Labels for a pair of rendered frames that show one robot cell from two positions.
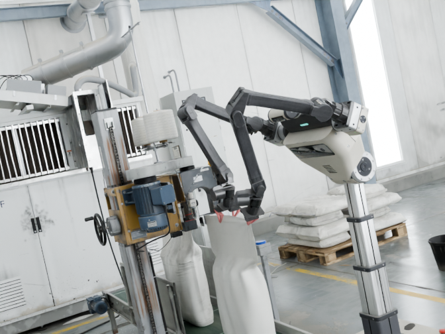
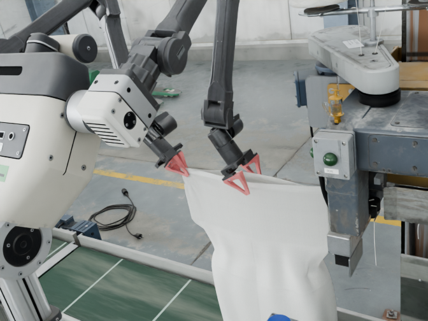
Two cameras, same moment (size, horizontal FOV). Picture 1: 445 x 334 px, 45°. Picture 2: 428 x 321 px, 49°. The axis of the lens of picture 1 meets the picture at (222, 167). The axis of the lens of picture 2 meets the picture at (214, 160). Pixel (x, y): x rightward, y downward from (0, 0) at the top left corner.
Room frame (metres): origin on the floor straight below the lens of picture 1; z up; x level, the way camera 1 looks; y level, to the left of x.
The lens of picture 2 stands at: (3.84, -0.58, 1.73)
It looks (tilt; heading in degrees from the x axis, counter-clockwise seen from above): 25 degrees down; 154
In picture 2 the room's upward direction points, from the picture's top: 11 degrees counter-clockwise
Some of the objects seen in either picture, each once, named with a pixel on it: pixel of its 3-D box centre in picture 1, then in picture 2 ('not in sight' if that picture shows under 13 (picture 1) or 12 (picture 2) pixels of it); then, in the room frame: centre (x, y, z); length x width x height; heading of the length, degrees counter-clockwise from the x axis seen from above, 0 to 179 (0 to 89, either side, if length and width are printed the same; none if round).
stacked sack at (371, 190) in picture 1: (354, 191); not in sight; (6.22, -1.44, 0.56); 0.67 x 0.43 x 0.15; 27
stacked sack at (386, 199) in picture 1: (368, 203); not in sight; (6.03, -1.52, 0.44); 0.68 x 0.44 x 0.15; 117
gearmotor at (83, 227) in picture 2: not in sight; (72, 231); (1.35, -0.34, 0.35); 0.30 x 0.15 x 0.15; 27
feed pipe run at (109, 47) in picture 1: (90, 44); not in sight; (6.03, 1.15, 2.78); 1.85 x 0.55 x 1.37; 27
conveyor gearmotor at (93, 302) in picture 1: (99, 303); not in sight; (4.41, 1.22, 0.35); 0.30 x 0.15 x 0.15; 27
